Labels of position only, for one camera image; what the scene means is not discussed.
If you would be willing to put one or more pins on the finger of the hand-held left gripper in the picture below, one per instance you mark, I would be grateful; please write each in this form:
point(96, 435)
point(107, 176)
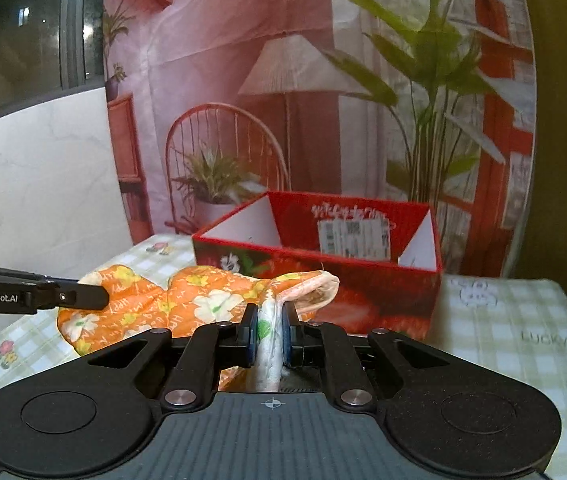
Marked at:
point(85, 296)

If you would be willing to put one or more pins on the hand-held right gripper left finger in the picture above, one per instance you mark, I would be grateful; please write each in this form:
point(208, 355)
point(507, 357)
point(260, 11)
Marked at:
point(249, 340)

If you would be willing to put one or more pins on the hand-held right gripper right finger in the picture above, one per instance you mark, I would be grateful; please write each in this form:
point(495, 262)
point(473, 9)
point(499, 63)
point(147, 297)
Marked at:
point(289, 340)

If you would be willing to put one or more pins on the orange floral cloth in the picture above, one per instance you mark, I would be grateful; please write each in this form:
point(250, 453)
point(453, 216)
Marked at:
point(203, 292)

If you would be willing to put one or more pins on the red strawberry print cardboard box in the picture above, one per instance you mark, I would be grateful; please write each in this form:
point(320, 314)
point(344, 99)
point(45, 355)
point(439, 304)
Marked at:
point(388, 305)

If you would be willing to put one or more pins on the green checkered tablecloth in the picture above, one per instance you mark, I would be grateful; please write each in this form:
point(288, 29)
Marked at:
point(503, 320)

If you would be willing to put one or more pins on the dark window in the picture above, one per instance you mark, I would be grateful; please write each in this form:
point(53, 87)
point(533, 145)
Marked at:
point(13, 35)

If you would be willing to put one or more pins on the printed room scene backdrop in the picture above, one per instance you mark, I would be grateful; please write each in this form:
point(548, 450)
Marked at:
point(213, 35)

